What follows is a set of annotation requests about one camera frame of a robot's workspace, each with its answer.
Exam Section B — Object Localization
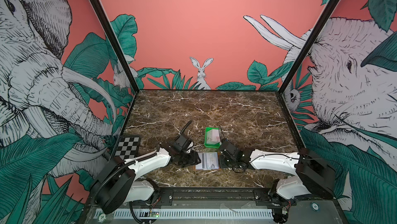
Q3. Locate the stack of credit cards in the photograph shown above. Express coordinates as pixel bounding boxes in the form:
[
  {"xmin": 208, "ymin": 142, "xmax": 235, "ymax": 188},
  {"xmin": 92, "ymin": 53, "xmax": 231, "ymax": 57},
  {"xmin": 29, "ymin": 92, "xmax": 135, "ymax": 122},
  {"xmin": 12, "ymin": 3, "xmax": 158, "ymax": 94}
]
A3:
[{"xmin": 206, "ymin": 128, "xmax": 221, "ymax": 145}]

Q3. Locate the white slotted cable duct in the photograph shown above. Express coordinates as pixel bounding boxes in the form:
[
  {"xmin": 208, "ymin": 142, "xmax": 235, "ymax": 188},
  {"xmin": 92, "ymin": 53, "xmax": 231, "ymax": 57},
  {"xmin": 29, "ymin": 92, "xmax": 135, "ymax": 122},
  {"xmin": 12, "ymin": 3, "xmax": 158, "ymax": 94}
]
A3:
[{"xmin": 92, "ymin": 208, "xmax": 274, "ymax": 220}]

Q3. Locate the green plastic tray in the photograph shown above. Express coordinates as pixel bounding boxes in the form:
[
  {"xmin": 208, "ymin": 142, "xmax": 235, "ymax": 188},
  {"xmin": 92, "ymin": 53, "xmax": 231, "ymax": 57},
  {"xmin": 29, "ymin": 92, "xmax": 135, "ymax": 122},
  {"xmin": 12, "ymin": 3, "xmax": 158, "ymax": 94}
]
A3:
[{"xmin": 204, "ymin": 127, "xmax": 221, "ymax": 149}]

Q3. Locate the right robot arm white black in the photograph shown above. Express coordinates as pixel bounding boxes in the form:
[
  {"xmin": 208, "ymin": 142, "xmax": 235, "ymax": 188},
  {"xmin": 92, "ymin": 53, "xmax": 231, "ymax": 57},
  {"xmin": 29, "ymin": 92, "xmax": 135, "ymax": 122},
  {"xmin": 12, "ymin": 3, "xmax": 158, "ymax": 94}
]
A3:
[{"xmin": 219, "ymin": 138, "xmax": 336, "ymax": 205}]

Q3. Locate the black white checkerboard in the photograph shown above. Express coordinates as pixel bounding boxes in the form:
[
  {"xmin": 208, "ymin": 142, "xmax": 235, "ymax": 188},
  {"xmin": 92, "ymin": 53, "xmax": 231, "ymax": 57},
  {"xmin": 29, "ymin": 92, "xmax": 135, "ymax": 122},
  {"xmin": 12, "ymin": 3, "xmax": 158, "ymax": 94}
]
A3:
[{"xmin": 112, "ymin": 135, "xmax": 141, "ymax": 160}]

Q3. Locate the left black frame post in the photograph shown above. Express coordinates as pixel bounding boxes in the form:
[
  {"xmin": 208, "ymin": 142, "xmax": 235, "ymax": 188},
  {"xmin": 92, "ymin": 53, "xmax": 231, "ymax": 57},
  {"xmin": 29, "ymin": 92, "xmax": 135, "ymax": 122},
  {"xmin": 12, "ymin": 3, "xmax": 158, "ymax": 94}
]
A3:
[{"xmin": 89, "ymin": 0, "xmax": 140, "ymax": 94}]

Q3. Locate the brown leather card holder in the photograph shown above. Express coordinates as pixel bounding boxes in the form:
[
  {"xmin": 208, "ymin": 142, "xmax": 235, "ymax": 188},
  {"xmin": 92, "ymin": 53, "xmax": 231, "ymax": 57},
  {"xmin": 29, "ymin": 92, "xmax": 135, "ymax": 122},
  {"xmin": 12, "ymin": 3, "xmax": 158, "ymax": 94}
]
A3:
[{"xmin": 194, "ymin": 152, "xmax": 220, "ymax": 171}]

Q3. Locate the black frame post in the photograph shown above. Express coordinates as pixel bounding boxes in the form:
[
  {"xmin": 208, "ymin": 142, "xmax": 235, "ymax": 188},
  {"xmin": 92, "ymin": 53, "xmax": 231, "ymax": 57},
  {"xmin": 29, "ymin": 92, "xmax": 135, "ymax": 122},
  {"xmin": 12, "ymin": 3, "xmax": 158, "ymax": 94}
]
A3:
[
  {"xmin": 278, "ymin": 0, "xmax": 340, "ymax": 95},
  {"xmin": 89, "ymin": 0, "xmax": 140, "ymax": 94}
]

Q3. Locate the right black frame post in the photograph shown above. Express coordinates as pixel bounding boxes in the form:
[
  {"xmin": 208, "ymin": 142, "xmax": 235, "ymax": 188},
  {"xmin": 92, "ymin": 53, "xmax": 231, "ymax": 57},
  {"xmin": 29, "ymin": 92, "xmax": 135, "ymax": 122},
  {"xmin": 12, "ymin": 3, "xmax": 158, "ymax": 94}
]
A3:
[{"xmin": 278, "ymin": 0, "xmax": 340, "ymax": 95}]

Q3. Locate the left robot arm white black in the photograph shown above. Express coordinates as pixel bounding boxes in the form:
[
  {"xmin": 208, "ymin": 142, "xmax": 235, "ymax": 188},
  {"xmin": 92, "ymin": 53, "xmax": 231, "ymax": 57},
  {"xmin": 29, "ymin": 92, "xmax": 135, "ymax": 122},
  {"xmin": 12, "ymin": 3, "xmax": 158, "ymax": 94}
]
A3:
[{"xmin": 90, "ymin": 134, "xmax": 201, "ymax": 214}]

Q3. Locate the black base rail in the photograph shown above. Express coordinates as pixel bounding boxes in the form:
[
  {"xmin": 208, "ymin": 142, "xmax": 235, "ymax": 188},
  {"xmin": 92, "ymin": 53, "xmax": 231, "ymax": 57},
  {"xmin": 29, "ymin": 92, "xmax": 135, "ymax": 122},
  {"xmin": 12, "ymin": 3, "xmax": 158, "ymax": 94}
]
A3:
[{"xmin": 134, "ymin": 187, "xmax": 320, "ymax": 208}]

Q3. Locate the left camera black cable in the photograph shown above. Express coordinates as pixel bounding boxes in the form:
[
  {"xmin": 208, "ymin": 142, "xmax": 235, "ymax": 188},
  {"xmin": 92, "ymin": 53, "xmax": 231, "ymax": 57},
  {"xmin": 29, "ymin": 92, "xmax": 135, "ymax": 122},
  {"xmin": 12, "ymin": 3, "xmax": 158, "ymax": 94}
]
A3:
[{"xmin": 179, "ymin": 120, "xmax": 193, "ymax": 136}]

